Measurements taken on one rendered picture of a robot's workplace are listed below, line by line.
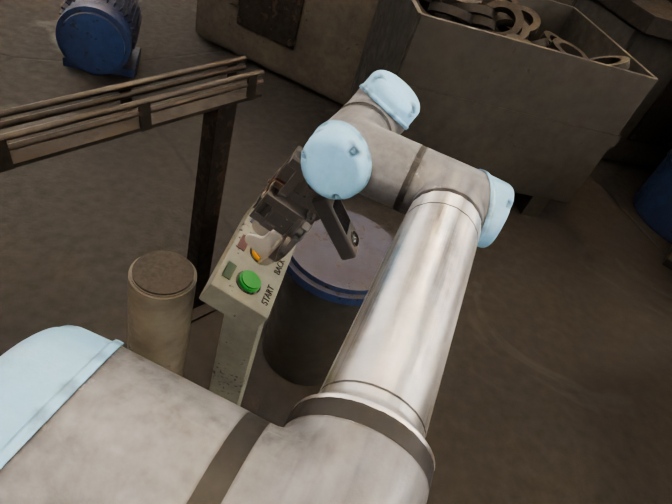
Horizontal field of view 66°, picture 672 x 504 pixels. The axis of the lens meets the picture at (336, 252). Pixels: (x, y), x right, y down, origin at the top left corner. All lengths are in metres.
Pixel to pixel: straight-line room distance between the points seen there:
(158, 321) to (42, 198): 1.04
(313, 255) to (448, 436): 0.68
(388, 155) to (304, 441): 0.33
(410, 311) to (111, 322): 1.28
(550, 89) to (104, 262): 1.73
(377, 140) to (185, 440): 0.37
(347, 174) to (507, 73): 1.68
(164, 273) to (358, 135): 0.56
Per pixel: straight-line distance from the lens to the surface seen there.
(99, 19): 2.47
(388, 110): 0.62
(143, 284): 0.98
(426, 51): 2.04
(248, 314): 0.87
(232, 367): 1.12
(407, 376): 0.34
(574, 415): 1.90
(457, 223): 0.48
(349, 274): 1.21
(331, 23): 2.74
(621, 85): 2.40
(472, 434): 1.64
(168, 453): 0.27
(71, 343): 0.31
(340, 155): 0.52
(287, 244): 0.75
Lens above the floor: 1.24
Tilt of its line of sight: 41 degrees down
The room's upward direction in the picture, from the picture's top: 21 degrees clockwise
